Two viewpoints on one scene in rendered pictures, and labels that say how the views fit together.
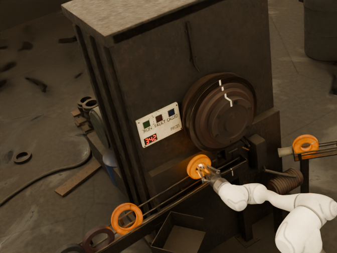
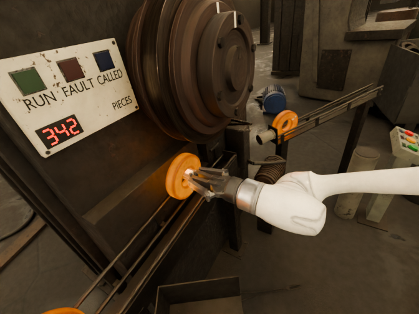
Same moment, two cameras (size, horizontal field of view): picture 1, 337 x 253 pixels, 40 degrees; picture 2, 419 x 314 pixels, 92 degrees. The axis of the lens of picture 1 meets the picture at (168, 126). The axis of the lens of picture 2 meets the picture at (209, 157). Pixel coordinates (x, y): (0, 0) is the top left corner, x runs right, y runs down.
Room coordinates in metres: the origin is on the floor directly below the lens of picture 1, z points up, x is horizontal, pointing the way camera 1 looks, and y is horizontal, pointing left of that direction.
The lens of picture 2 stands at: (1.59, 0.06, 1.26)
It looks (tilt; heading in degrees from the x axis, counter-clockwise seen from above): 35 degrees down; 329
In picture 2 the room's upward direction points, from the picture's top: 9 degrees counter-clockwise
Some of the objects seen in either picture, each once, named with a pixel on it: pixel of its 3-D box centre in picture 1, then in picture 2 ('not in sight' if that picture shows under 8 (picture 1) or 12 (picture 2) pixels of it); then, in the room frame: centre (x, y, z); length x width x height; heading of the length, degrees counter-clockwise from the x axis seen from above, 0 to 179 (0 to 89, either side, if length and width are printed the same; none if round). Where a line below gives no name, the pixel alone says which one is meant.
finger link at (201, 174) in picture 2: (209, 171); (209, 177); (2.01, -0.17, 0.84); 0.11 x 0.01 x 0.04; 22
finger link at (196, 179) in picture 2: (205, 173); (204, 182); (2.00, -0.15, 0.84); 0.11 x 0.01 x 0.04; 25
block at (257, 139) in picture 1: (257, 153); (237, 146); (2.27, -0.52, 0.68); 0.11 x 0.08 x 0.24; 23
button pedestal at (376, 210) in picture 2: not in sight; (388, 182); (1.76, -1.22, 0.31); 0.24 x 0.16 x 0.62; 113
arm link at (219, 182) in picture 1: (221, 186); (250, 195); (1.88, -0.22, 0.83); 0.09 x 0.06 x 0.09; 113
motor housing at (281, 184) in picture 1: (286, 204); (269, 197); (2.17, -0.67, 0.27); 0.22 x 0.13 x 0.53; 113
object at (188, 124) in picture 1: (220, 113); (204, 69); (2.17, -0.31, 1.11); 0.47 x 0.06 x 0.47; 113
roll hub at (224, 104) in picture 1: (231, 120); (231, 69); (2.08, -0.35, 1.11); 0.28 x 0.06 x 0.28; 113
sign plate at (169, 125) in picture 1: (159, 125); (80, 93); (2.14, 0.05, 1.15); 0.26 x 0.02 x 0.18; 113
